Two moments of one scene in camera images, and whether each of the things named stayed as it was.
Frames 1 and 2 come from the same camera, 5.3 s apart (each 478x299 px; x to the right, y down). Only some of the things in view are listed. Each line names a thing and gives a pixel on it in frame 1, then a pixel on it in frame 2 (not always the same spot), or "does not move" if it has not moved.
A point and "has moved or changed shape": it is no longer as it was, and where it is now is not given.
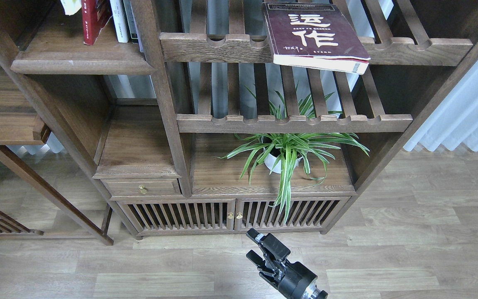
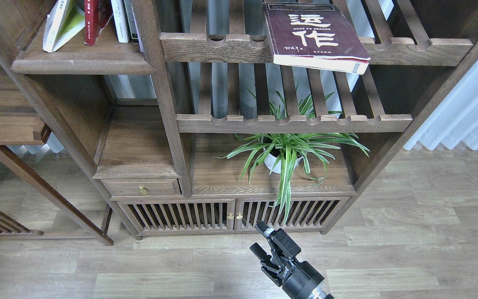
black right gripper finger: (252, 234) -> (262, 226)
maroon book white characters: (315, 36) does not move
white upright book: (120, 20) does not move
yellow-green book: (71, 7) has moved or changed shape
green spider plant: (286, 150) does not move
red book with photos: (95, 13) does not move
